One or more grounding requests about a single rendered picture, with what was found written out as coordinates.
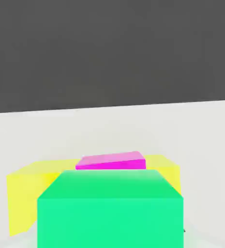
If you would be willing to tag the small green cube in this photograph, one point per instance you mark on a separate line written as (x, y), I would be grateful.
(110, 217)

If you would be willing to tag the small magenta cube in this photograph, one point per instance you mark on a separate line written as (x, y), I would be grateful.
(112, 161)

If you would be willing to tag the large yellow box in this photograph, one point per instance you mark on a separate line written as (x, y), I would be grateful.
(22, 197)

